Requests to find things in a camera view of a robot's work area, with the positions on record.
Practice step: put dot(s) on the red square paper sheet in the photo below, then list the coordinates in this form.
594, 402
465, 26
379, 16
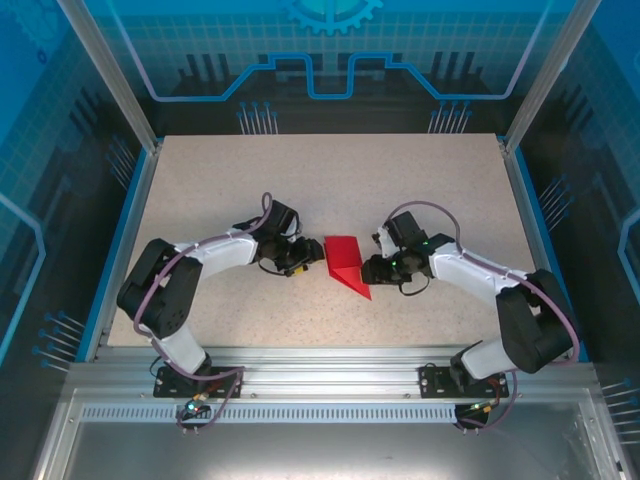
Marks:
342, 255

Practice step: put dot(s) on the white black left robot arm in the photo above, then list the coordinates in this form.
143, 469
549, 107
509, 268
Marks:
225, 252

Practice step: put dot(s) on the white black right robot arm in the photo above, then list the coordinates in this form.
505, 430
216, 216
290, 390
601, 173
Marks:
465, 267

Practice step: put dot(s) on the steel bottom panel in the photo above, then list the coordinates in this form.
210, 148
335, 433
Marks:
325, 450

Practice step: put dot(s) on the aluminium frame beam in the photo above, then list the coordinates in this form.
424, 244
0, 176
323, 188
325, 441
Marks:
325, 370

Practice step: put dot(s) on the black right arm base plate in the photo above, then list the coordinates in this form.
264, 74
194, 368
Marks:
432, 380

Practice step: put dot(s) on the aluminium blue side rail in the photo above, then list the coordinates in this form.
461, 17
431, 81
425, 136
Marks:
525, 200
127, 250

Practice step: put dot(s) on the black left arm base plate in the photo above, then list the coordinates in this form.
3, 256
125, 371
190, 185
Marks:
165, 382

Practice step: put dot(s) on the aluminium upright post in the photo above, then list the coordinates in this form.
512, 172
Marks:
550, 80
112, 80

